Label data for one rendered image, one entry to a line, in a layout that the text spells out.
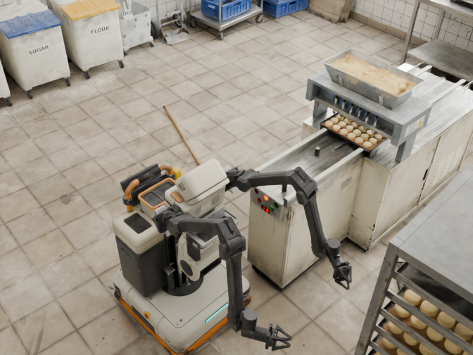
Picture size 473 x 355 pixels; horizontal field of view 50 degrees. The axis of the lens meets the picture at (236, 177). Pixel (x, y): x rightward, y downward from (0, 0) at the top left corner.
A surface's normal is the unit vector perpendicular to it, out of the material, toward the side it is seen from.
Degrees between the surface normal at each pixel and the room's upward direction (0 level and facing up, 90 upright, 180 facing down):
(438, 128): 0
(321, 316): 0
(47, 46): 92
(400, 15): 90
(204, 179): 43
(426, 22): 90
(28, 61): 93
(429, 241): 0
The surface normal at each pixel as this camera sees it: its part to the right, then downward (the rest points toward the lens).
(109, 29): 0.61, 0.55
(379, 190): -0.73, 0.44
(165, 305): 0.02, -0.76
